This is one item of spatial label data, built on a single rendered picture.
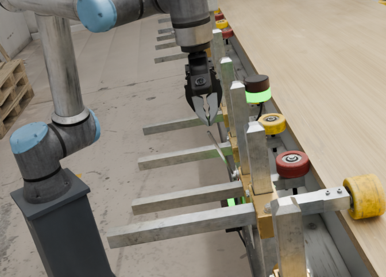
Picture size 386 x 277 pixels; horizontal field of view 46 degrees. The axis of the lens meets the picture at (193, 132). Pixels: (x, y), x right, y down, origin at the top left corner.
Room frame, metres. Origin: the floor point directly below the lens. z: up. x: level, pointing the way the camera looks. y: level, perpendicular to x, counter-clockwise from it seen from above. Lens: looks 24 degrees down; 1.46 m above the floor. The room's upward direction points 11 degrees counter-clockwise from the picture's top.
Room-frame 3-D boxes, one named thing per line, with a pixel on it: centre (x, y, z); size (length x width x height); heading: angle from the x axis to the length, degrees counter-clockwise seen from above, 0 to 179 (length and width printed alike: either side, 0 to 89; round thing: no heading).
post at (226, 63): (1.25, -0.13, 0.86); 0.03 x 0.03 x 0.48; 88
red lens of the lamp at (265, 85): (1.00, -0.17, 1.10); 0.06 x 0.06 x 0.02
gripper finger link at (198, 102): (1.06, -0.03, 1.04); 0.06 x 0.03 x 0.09; 178
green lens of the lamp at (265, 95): (1.00, -0.17, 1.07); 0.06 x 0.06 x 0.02
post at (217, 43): (1.50, -0.14, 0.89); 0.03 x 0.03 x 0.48; 88
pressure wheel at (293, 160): (0.96, -0.23, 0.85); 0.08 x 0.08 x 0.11
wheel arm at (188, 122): (1.47, -0.05, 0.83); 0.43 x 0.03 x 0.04; 88
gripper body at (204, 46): (1.07, -0.05, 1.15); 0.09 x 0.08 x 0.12; 178
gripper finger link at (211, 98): (1.06, -0.06, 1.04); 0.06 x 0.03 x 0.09; 178
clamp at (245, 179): (0.98, -0.12, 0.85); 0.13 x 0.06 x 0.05; 178
